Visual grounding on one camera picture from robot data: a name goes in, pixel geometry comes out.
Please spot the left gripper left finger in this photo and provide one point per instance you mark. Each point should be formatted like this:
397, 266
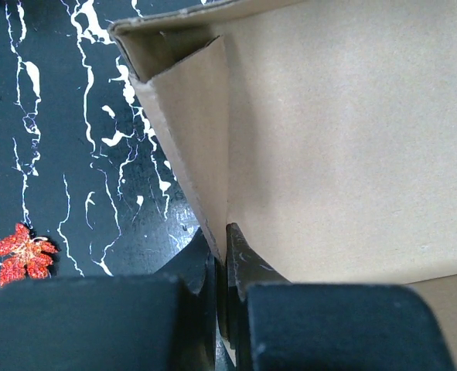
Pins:
160, 321

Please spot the cardboard box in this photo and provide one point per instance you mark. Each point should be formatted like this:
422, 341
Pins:
327, 130

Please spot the small orange red toy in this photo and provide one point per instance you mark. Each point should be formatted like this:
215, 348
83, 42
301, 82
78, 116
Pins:
24, 255

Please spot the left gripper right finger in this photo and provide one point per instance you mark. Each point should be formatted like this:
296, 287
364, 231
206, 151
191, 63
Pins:
274, 324

